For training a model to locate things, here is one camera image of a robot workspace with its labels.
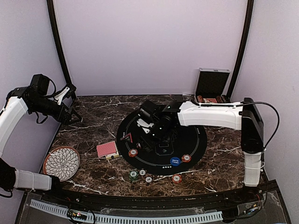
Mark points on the blue small blind button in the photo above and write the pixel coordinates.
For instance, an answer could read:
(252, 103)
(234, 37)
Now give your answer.
(175, 161)

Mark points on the round black poker mat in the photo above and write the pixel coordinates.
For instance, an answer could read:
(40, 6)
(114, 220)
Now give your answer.
(178, 151)

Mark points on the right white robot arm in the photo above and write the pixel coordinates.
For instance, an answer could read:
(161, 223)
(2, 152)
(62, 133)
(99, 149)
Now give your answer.
(243, 116)

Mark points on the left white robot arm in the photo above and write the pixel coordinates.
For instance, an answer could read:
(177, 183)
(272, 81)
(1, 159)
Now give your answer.
(29, 100)

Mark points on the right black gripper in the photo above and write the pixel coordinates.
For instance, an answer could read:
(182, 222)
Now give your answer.
(145, 144)

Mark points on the right black frame post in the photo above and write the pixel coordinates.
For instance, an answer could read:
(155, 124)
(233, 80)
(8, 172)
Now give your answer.
(242, 47)

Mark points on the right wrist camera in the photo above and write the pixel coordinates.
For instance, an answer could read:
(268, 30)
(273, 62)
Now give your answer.
(151, 113)

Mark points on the aluminium poker chip case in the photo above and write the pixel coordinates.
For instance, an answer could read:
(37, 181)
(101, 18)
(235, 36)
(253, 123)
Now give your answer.
(210, 85)

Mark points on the red playing card deck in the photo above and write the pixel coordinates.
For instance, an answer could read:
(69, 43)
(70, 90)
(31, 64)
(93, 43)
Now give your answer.
(107, 150)

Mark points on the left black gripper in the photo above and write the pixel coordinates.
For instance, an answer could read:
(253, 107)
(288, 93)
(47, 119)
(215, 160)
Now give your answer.
(65, 120)

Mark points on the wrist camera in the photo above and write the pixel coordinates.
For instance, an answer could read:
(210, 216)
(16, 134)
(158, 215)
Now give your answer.
(151, 113)
(66, 92)

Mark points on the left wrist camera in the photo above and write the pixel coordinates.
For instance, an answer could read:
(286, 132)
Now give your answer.
(66, 92)

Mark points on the green poker chip stack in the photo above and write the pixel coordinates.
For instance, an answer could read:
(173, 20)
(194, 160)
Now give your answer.
(133, 175)

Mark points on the black frame post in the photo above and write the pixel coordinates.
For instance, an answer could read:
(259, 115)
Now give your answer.
(57, 40)
(242, 47)

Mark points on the red poker chip stack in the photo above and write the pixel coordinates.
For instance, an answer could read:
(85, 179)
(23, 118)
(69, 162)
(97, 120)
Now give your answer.
(177, 178)

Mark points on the floral ceramic plate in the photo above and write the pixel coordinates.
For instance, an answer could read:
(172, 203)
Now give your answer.
(62, 162)

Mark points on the white slotted cable duct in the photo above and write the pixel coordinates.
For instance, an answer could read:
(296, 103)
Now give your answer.
(113, 216)

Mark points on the left black frame post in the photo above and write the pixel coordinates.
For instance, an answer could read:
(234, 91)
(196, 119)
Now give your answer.
(57, 40)

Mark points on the triangular red dealer button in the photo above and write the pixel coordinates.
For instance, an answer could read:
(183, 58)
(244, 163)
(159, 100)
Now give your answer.
(127, 138)

